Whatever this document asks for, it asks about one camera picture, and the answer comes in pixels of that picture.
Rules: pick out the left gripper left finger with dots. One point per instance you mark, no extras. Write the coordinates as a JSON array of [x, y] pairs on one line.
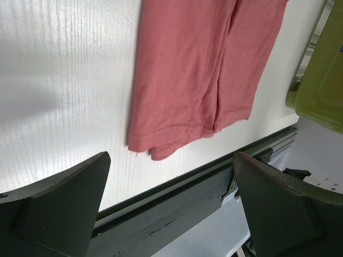
[[56, 215]]

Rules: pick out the salmon pink polo shirt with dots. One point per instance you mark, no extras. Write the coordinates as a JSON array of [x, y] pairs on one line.
[[198, 66]]

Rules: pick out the olive green plastic basket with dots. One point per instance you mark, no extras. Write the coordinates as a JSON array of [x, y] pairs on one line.
[[316, 89]]

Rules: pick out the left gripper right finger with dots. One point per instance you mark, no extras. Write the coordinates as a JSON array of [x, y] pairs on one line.
[[287, 216]]

